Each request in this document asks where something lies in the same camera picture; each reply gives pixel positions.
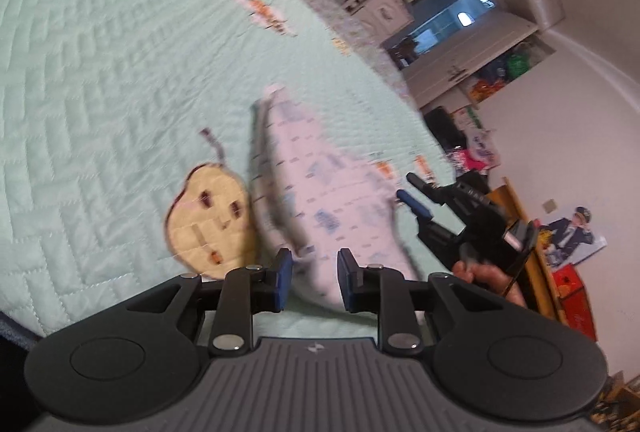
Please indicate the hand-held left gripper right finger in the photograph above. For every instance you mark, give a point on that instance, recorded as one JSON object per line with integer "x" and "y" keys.
{"x": 345, "y": 282}

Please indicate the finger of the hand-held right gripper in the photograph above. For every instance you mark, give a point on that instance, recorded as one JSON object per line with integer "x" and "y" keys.
{"x": 422, "y": 184}
{"x": 414, "y": 206}

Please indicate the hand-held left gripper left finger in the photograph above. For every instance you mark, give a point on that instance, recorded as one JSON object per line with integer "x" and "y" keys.
{"x": 284, "y": 279}

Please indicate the white star print shirt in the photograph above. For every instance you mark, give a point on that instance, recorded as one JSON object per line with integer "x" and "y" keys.
{"x": 325, "y": 192}

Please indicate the person's right hand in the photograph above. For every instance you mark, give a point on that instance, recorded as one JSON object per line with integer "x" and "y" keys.
{"x": 487, "y": 277}

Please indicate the wooden desk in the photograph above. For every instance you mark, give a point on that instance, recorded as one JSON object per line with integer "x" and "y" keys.
{"x": 530, "y": 252}

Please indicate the black suitcase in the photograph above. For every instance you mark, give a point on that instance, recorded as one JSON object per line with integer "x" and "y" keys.
{"x": 445, "y": 126}

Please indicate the filled plastic bag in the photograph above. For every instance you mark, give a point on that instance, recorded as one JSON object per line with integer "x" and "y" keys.
{"x": 477, "y": 151}

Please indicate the green white carton box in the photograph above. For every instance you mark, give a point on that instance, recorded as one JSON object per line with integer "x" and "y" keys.
{"x": 467, "y": 115}

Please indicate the red box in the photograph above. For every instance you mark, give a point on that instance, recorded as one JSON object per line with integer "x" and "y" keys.
{"x": 575, "y": 297}

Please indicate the white door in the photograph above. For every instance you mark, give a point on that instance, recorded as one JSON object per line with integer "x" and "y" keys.
{"x": 465, "y": 56}

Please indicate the white drawer cabinet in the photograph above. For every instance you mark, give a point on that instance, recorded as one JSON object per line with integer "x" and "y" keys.
{"x": 387, "y": 14}

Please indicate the mint bee print bedspread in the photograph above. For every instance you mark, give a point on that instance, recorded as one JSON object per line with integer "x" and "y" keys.
{"x": 125, "y": 86}

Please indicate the light switch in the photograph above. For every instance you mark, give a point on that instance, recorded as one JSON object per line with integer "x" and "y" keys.
{"x": 549, "y": 205}

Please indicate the uniformed figure wall poster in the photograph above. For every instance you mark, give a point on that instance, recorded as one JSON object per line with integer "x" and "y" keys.
{"x": 572, "y": 237}

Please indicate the colourful wall poster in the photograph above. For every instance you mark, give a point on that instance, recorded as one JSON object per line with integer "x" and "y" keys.
{"x": 500, "y": 74}

